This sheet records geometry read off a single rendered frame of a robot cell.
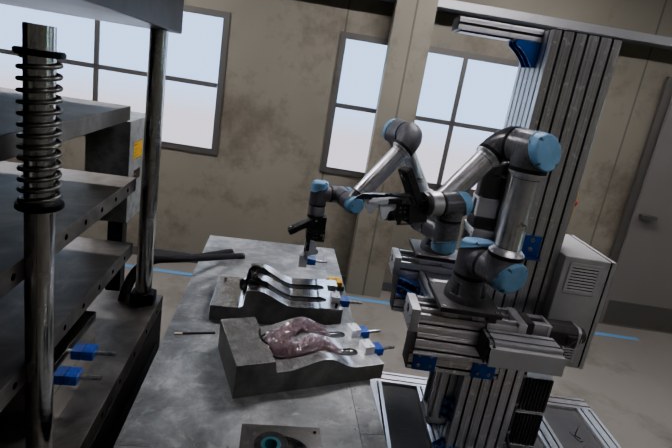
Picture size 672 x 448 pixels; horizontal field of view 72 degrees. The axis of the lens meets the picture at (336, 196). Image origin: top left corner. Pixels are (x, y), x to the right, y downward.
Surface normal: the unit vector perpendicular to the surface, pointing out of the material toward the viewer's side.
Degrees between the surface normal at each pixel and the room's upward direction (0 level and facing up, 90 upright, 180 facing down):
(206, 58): 90
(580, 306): 90
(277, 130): 90
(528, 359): 90
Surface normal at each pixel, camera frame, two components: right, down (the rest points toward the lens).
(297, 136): 0.00, 0.25
